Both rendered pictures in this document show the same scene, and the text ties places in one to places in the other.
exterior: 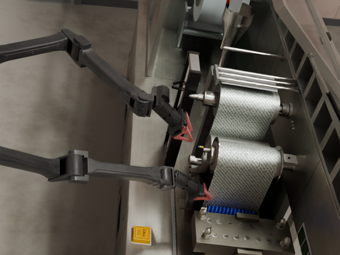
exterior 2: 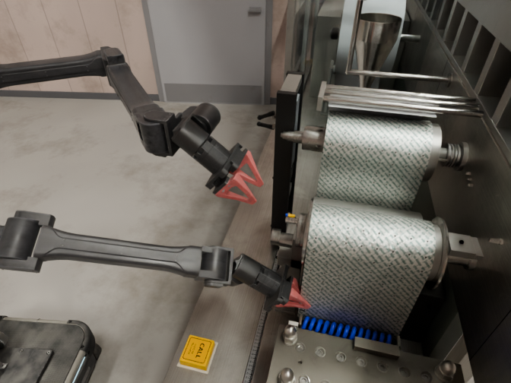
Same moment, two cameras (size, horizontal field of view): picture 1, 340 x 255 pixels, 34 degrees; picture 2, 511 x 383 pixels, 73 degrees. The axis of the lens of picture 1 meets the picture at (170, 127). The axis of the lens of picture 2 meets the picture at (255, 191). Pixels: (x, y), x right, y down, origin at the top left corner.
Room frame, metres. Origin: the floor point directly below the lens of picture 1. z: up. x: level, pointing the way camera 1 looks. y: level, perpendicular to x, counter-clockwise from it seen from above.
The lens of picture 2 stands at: (1.09, -0.32, 1.79)
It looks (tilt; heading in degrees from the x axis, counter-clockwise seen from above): 39 degrees down; 25
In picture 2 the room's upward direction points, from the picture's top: straight up
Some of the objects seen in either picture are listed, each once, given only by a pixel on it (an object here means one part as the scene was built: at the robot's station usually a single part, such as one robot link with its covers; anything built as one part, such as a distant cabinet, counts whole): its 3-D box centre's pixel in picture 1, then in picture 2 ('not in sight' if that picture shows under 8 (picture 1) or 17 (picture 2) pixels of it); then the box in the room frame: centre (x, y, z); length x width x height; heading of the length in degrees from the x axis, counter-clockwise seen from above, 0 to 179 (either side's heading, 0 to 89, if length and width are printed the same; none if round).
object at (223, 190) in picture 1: (235, 195); (352, 305); (1.59, -0.33, 1.10); 0.23 x 0.01 x 0.18; 101
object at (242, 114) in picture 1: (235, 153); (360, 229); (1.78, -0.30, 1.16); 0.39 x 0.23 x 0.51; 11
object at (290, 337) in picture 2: (203, 213); (290, 332); (1.50, -0.22, 1.05); 0.04 x 0.04 x 0.04
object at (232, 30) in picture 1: (220, 68); (358, 116); (2.35, -0.17, 1.19); 0.14 x 0.14 x 0.57
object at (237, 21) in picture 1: (238, 13); (376, 27); (2.35, -0.17, 1.50); 0.14 x 0.14 x 0.06
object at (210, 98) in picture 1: (210, 98); (315, 138); (1.87, -0.13, 1.34); 0.06 x 0.06 x 0.06; 11
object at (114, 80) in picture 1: (110, 76); (133, 96); (1.68, 0.27, 1.45); 0.43 x 0.06 x 0.11; 53
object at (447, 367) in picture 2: (282, 222); (447, 368); (1.56, -0.54, 1.05); 0.04 x 0.04 x 0.04
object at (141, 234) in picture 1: (141, 234); (197, 352); (1.43, 0.00, 0.91); 0.07 x 0.07 x 0.02; 11
